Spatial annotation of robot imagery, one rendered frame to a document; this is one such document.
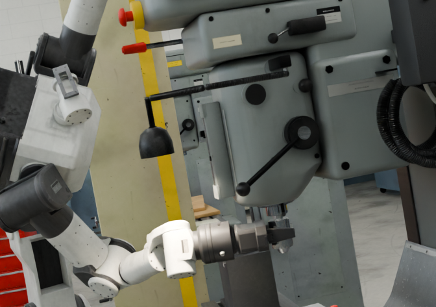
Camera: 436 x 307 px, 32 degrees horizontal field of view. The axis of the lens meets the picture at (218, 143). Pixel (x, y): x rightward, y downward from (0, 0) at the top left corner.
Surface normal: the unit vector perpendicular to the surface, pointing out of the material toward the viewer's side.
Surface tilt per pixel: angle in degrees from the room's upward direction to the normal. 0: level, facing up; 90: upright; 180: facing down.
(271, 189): 117
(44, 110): 58
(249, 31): 90
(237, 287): 90
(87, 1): 112
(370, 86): 90
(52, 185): 73
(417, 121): 90
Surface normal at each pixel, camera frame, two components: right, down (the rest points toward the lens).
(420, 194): -0.96, 0.18
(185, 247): -0.07, -0.33
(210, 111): 0.21, 0.01
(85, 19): 0.11, 0.41
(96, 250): 0.81, -0.13
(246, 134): -0.27, 0.10
